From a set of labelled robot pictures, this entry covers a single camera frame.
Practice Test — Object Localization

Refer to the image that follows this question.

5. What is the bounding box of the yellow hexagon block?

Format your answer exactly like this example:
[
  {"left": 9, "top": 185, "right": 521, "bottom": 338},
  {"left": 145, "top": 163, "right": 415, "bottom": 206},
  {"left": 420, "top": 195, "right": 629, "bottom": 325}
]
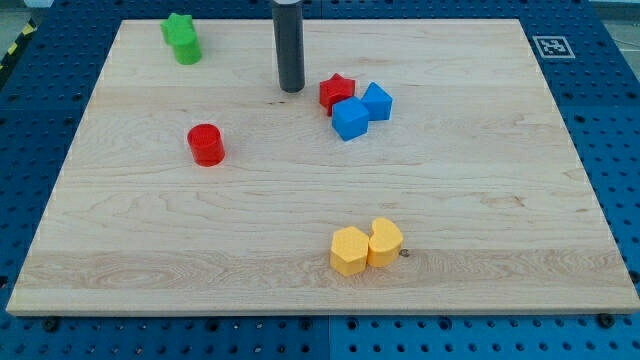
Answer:
[{"left": 329, "top": 226, "right": 369, "bottom": 276}]

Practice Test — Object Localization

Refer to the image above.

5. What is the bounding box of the green cylinder block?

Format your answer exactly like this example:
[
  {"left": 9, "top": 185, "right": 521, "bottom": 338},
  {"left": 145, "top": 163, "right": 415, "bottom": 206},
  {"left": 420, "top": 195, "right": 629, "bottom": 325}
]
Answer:
[{"left": 169, "top": 29, "right": 202, "bottom": 65}]

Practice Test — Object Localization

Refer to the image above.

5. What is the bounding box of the red star block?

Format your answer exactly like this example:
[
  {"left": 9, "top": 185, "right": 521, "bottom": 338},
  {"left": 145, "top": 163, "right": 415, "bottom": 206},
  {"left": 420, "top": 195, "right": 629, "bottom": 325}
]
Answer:
[{"left": 319, "top": 73, "right": 356, "bottom": 116}]

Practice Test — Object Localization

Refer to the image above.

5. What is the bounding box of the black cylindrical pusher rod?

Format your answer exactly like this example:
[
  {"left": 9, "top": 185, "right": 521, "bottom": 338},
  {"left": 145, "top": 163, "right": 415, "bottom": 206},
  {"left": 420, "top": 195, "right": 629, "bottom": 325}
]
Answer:
[{"left": 271, "top": 0, "right": 305, "bottom": 93}]

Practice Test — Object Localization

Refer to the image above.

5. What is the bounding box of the yellow heart block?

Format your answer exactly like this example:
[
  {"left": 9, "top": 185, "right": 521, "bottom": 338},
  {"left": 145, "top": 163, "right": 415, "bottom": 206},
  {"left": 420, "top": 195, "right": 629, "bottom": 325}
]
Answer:
[{"left": 367, "top": 217, "right": 404, "bottom": 267}]

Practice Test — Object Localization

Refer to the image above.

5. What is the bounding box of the blue cube block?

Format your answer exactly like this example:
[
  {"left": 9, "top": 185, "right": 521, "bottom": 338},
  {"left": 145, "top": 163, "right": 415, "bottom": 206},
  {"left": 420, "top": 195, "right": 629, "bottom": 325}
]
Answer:
[{"left": 332, "top": 97, "right": 370, "bottom": 141}]

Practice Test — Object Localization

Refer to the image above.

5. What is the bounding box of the light wooden board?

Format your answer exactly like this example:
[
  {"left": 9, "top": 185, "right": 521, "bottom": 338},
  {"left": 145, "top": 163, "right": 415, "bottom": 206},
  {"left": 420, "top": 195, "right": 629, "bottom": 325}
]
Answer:
[{"left": 7, "top": 19, "right": 639, "bottom": 317}]

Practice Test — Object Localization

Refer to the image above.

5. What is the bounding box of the red cylinder block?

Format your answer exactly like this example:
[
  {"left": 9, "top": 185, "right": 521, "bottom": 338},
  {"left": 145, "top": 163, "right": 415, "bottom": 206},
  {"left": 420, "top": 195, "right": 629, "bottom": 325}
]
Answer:
[{"left": 187, "top": 124, "right": 226, "bottom": 167}]

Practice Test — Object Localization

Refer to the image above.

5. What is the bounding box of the green star block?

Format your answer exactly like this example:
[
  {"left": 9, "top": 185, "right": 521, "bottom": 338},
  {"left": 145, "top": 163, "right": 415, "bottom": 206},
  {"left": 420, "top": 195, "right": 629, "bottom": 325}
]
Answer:
[{"left": 160, "top": 13, "right": 196, "bottom": 45}]

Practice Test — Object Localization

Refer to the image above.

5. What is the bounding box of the blue triangle block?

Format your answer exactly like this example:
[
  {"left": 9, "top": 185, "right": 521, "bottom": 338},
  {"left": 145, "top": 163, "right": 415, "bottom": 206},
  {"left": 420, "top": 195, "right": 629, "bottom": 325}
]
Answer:
[{"left": 361, "top": 82, "right": 393, "bottom": 121}]

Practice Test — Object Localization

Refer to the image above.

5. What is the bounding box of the white fiducial marker tag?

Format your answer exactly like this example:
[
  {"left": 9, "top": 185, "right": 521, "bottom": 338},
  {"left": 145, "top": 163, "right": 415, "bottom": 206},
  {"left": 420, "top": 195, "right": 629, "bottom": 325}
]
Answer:
[{"left": 533, "top": 35, "right": 575, "bottom": 59}]

